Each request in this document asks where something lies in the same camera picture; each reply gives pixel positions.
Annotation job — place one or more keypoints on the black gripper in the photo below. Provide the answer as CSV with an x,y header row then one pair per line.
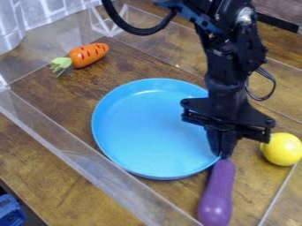
x,y
226,112

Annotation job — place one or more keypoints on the blue round tray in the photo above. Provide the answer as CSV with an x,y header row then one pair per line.
x,y
138,129

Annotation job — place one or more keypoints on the yellow toy lemon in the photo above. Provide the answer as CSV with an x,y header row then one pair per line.
x,y
284,149

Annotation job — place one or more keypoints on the white checkered curtain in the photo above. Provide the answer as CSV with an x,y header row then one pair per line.
x,y
23,15

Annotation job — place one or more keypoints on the clear acrylic enclosure wall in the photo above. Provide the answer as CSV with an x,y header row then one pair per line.
x,y
51,164

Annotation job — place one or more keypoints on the blue plastic box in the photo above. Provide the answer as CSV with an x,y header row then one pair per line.
x,y
13,214

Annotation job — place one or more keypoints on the orange toy carrot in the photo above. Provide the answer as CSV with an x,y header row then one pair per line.
x,y
81,57

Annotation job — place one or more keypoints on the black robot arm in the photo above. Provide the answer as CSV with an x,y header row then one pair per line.
x,y
236,53

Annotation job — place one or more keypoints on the purple toy eggplant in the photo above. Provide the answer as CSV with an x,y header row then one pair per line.
x,y
216,204

